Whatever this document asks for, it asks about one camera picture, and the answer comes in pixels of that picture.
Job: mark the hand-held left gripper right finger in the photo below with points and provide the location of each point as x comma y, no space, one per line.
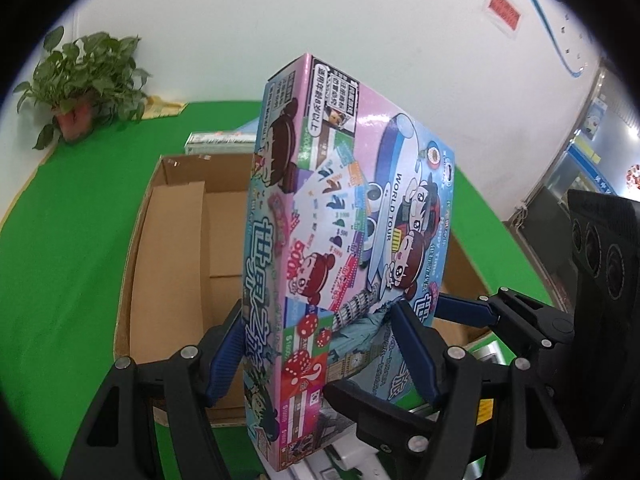
415,355

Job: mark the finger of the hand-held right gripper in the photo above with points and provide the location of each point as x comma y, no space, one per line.
465,310
390,425

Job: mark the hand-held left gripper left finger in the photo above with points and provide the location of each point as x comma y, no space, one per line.
225,355

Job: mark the brown cardboard box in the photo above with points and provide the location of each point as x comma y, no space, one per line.
170,260

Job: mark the colourful cartoon board game box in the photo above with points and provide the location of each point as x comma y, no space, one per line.
325,200

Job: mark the glass door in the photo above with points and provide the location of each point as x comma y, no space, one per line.
590,160

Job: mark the white and blue packet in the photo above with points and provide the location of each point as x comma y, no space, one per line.
215,141

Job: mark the yellow paper packet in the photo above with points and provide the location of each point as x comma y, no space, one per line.
165,108

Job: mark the potted green plant pink pot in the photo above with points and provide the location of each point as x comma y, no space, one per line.
85,75

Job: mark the blue wall decal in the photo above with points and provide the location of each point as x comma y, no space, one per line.
541,11

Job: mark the red wall sign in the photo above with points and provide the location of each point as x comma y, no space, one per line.
504,10

